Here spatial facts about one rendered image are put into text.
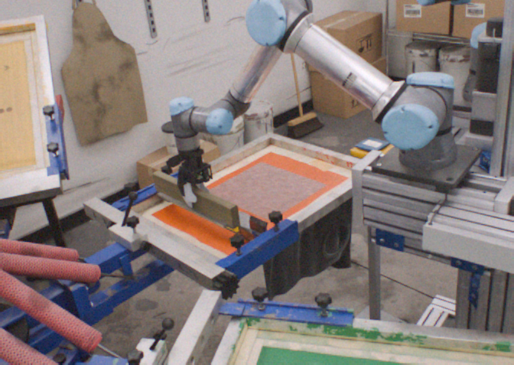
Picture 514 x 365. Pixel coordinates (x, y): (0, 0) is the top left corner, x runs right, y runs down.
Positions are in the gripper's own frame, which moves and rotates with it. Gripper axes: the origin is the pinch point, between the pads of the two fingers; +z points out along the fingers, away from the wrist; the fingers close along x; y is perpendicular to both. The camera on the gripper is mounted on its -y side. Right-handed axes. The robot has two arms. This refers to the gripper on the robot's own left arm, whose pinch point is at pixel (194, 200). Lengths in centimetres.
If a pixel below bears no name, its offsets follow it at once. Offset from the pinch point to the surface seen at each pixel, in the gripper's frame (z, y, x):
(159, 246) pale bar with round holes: 1.5, 10.0, -21.6
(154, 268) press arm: 14.1, 2.2, -20.5
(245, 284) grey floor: 106, -62, 65
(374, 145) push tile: 9, 14, 80
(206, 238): 10.1, 7.5, -2.9
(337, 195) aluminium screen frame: 6.5, 28.8, 38.1
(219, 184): 10.1, -16.7, 23.7
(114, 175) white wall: 83, -200, 73
